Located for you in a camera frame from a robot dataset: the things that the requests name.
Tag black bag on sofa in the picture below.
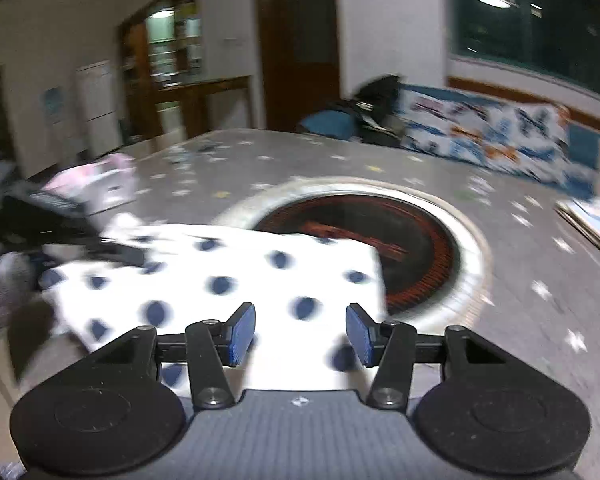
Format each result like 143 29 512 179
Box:
352 75 406 148

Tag dark wooden counter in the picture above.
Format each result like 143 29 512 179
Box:
155 76 255 136

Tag blue sofa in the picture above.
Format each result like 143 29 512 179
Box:
300 85 600 201

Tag white refrigerator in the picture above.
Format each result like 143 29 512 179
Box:
75 60 121 153

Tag grey star print tablecloth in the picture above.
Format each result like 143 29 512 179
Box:
0 127 600 480

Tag blue striped folded cloth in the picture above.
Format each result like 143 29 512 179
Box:
555 190 600 266

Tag round built-in hot plate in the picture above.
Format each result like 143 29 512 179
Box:
215 175 493 328

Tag dark wooden door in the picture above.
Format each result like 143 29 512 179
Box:
255 0 341 133

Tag water dispenser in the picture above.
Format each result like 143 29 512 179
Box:
42 87 68 161

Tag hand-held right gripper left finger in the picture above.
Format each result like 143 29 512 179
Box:
87 301 257 408

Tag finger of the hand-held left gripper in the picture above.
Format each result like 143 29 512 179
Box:
95 240 146 267

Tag dark green framed window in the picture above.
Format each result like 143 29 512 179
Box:
447 0 600 96

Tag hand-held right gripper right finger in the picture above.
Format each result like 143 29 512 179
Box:
345 302 511 409

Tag wooden glass display cabinet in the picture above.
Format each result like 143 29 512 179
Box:
119 0 203 141

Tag pink white box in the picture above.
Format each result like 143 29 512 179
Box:
42 154 138 213

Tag white navy polka dot pants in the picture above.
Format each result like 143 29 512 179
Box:
40 212 388 396

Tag butterfly print pillow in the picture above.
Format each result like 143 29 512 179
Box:
397 85 600 196

